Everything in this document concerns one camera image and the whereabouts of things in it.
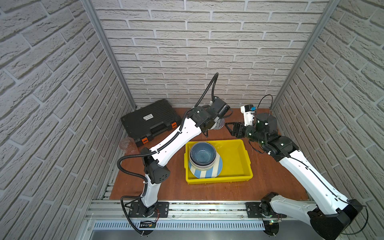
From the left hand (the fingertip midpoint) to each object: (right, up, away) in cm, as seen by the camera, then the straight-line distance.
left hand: (213, 117), depth 75 cm
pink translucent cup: (-54, -18, +22) cm, 61 cm away
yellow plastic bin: (+16, -29, +16) cm, 37 cm away
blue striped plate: (0, -31, +7) cm, 32 cm away
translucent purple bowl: (-6, -26, +1) cm, 27 cm away
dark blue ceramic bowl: (-5, -21, +10) cm, 24 cm away
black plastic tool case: (-44, -4, +28) cm, 52 cm away
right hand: (+8, -3, -5) cm, 10 cm away
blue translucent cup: (+2, -4, -9) cm, 10 cm away
